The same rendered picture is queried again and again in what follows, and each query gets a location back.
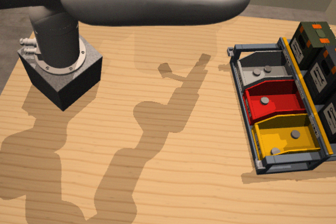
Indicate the dark grey metal shelf frame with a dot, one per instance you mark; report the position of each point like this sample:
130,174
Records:
285,163

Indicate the red bin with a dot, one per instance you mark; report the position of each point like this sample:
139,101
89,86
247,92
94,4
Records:
284,99

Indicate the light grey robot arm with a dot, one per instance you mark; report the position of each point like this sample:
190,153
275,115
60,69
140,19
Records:
59,50

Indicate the yellow long thin bar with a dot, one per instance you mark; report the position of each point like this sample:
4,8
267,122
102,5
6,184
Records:
330,152

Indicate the yellow open bin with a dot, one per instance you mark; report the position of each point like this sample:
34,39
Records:
275,132

